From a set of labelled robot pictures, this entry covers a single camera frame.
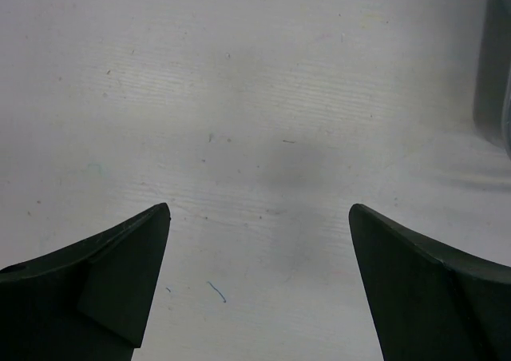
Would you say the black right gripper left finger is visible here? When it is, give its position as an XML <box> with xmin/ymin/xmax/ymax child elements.
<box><xmin>1</xmin><ymin>203</ymin><xmax>171</xmax><ymax>360</ymax></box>

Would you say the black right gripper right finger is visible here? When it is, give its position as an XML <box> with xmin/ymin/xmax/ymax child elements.
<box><xmin>349</xmin><ymin>204</ymin><xmax>510</xmax><ymax>360</ymax></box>

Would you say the clear plastic towel bin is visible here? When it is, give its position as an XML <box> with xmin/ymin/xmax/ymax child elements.
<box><xmin>473</xmin><ymin>0</ymin><xmax>510</xmax><ymax>153</ymax></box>

